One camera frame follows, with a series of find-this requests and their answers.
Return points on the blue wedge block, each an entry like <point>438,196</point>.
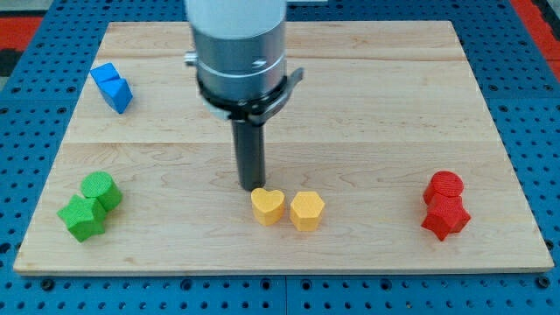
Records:
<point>117,94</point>

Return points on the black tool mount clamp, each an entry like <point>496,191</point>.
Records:
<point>255,111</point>

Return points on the green star block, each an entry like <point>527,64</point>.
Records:
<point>83,217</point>

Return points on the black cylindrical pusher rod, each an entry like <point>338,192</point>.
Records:
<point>249,153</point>

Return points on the light wooden board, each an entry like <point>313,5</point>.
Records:
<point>382,107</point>

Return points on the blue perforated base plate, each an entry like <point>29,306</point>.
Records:
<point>513,49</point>

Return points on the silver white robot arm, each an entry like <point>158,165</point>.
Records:
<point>240,60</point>

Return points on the blue cube block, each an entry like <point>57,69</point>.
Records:
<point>104,73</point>

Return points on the red cylinder block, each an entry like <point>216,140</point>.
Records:
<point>446,183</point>

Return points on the green cylinder block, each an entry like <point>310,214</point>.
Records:
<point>101,186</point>

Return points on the red star block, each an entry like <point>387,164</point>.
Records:
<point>445,215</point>

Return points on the yellow heart block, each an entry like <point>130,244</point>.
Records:
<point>268,206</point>

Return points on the yellow hexagon block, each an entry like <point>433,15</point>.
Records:
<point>306,211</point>

